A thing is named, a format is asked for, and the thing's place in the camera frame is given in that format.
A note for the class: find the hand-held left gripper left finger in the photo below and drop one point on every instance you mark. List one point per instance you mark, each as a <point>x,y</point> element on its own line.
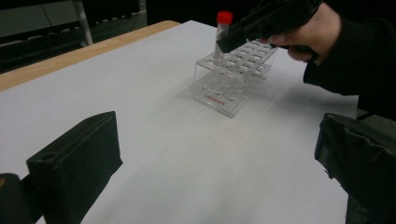
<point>77,168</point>

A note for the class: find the grey metal stand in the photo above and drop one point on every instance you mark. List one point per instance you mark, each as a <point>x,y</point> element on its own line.
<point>83,25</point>

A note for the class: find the white table mat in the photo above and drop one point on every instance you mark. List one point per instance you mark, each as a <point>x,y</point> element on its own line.
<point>155,124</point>

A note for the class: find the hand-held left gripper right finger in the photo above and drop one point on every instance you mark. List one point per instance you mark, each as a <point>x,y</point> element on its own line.
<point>367,168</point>

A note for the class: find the red-capped clear test tube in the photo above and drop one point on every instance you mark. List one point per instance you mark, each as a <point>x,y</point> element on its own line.
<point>224,18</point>

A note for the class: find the clear acrylic test tube rack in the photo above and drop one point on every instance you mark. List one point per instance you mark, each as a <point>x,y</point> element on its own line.
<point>224,90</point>

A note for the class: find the power strip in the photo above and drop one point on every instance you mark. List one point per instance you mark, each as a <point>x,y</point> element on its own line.
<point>124,17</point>

